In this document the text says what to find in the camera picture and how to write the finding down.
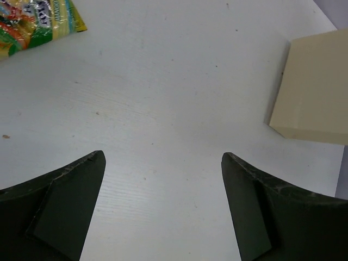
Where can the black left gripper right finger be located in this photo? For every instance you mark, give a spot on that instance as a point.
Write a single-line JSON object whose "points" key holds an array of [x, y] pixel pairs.
{"points": [[276, 220]]}

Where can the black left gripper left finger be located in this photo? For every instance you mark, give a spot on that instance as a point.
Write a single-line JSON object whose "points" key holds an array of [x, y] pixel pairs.
{"points": [[48, 217]]}

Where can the yellow green Fox's candy bag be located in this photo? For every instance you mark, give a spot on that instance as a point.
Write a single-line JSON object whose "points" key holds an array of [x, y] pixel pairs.
{"points": [[29, 24]]}

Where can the beige paper bag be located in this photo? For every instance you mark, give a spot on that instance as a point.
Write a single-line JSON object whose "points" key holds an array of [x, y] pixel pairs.
{"points": [[311, 103]]}

